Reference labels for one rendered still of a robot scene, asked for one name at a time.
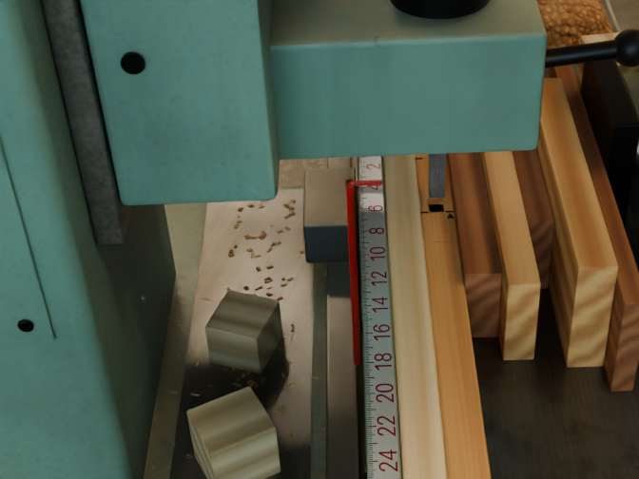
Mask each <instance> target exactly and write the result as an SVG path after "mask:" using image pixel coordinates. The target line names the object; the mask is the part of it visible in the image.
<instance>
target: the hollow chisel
mask: <svg viewBox="0 0 639 479"><path fill-rule="evenodd" d="M445 175H446V153H445V154H429V178H428V190H429V198H444V197H445Z"/></svg>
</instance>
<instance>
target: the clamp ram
mask: <svg viewBox="0 0 639 479"><path fill-rule="evenodd" d="M581 96H582V99H583V102H584V105H585V108H586V110H587V113H588V116H589V119H590V122H591V128H592V131H593V134H594V137H595V140H596V142H597V145H598V148H599V151H600V154H601V157H602V160H603V164H604V166H605V169H606V172H607V175H608V178H609V181H610V186H611V189H612V192H613V196H614V198H615V201H616V204H617V207H618V210H619V213H620V216H621V219H622V222H623V224H624V228H626V222H627V215H628V209H629V197H630V191H631V185H632V178H633V172H634V167H635V166H639V120H638V118H637V115H636V113H635V110H634V107H633V105H632V102H631V100H630V97H629V94H628V91H627V89H626V86H625V83H624V81H623V78H622V76H621V73H620V70H619V68H618V66H617V64H616V61H615V59H611V60H604V61H597V62H590V63H584V66H583V75H582V84H581Z"/></svg>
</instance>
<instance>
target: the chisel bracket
mask: <svg viewBox="0 0 639 479"><path fill-rule="evenodd" d="M547 39H548V36H547V33H546V30H545V27H544V24H543V20H542V17H541V14H540V11H539V6H538V5H537V2H536V0H490V1H489V3H488V4H487V5H486V6H485V7H484V8H483V9H481V10H479V11H477V12H475V13H472V14H469V15H466V16H462V17H457V18H452V19H427V18H420V17H416V16H413V15H410V14H407V13H405V12H403V11H400V10H398V9H397V8H396V7H395V6H394V5H393V4H392V3H391V1H390V0H274V4H273V15H272V27H271V38H270V52H271V63H272V73H273V84H274V94H275V105H276V116H277V127H278V137H279V148H280V160H295V159H320V158H345V157H370V156H395V155H420V154H445V153H471V152H495V151H520V150H533V149H536V147H537V144H538V140H539V128H540V118H541V106H542V95H543V84H544V73H545V62H546V50H547Z"/></svg>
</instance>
